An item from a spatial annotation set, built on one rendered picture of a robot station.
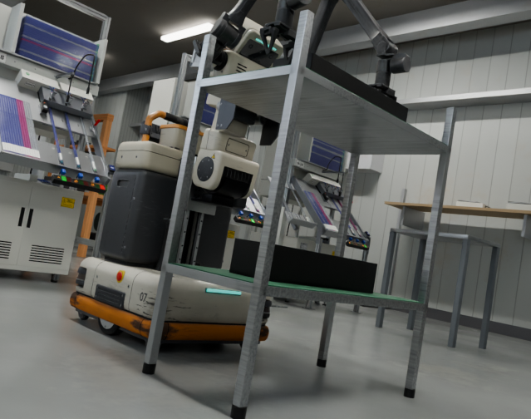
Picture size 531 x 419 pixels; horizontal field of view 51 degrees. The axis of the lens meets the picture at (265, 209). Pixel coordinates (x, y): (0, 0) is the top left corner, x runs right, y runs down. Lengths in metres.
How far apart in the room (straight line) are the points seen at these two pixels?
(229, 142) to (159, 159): 0.32
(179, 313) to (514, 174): 5.16
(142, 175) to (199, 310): 0.61
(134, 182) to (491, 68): 5.53
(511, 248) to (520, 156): 1.03
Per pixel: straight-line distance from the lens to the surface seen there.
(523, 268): 6.53
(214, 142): 2.28
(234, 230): 4.70
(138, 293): 2.17
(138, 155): 2.41
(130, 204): 2.39
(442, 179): 2.20
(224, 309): 2.27
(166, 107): 4.72
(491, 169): 6.85
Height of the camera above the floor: 0.43
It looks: 4 degrees up
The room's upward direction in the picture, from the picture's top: 10 degrees clockwise
